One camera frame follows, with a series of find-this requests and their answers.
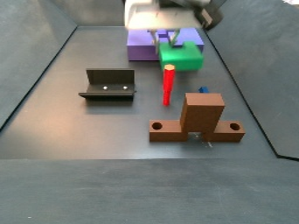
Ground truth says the purple board with cross slot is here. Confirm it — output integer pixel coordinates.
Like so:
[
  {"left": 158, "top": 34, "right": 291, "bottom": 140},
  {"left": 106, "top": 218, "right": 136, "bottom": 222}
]
[{"left": 126, "top": 28, "right": 204, "bottom": 61}]

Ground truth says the black angle bracket fixture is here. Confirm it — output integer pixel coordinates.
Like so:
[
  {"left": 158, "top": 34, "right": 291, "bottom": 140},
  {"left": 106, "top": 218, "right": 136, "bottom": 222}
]
[{"left": 79, "top": 68, "right": 136, "bottom": 100}]

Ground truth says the small blue peg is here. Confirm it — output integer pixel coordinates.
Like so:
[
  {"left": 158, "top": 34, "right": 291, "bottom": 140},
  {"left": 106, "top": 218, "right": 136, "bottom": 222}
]
[{"left": 199, "top": 87, "right": 210, "bottom": 94}]

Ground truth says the green U-shaped block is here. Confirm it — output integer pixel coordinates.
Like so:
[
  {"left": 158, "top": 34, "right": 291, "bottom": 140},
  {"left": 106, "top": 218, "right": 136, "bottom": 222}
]
[{"left": 159, "top": 41, "right": 203, "bottom": 71}]

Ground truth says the brown T-shaped block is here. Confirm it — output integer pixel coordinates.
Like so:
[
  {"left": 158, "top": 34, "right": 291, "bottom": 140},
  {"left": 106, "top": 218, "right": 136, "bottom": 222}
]
[{"left": 150, "top": 93, "right": 246, "bottom": 142}]

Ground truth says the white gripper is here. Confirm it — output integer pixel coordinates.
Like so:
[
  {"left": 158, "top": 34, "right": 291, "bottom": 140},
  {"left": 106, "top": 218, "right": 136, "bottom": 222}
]
[{"left": 124, "top": 0, "right": 202, "bottom": 54}]

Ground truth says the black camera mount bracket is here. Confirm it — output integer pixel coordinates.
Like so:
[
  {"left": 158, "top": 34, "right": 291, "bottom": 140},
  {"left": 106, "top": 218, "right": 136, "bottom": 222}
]
[{"left": 194, "top": 4, "right": 223, "bottom": 31}]

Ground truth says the red cylindrical peg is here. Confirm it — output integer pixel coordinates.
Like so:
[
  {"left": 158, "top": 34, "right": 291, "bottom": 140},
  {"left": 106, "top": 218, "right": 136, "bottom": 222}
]
[{"left": 163, "top": 64, "right": 175, "bottom": 106}]

